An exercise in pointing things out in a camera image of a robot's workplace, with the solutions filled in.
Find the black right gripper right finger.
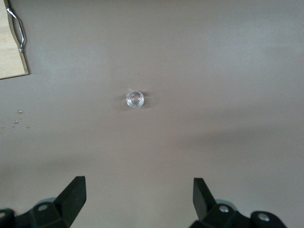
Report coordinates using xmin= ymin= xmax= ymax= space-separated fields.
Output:
xmin=189 ymin=178 xmax=288 ymax=228

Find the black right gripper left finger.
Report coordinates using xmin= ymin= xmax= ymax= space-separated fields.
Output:
xmin=0 ymin=176 xmax=86 ymax=228

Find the small clear glass cup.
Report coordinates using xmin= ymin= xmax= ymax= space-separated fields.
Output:
xmin=125 ymin=90 xmax=145 ymax=109

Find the wooden cutting board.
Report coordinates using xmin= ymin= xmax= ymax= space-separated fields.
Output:
xmin=0 ymin=0 xmax=30 ymax=80

